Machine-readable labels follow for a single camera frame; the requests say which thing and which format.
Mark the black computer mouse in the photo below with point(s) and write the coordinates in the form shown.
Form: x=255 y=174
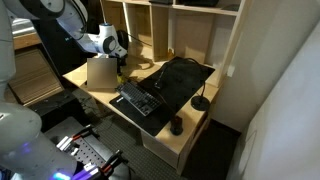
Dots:
x=176 y=126

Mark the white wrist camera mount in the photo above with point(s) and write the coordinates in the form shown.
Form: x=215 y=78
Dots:
x=102 y=73

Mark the large black desk mat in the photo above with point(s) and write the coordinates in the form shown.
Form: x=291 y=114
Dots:
x=181 y=82

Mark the black gooseneck desk lamp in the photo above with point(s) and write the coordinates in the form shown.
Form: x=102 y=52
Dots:
x=199 y=102

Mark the small yellow object on desk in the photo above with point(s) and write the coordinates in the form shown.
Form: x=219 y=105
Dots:
x=170 y=54

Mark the black mechanical keyboard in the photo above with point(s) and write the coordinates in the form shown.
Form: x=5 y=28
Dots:
x=140 y=99

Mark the yellow soda can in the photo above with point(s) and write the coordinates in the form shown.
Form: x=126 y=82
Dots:
x=120 y=79

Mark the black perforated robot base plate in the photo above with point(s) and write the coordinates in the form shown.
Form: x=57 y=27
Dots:
x=97 y=161

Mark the black over-ear headphones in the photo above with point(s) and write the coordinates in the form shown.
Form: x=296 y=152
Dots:
x=123 y=39

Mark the wooden desk hutch shelf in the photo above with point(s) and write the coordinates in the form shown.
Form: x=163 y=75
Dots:
x=206 y=34

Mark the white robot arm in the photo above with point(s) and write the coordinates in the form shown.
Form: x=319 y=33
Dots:
x=24 y=149

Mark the black curved monitor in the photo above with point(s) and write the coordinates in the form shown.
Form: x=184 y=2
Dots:
x=63 y=52

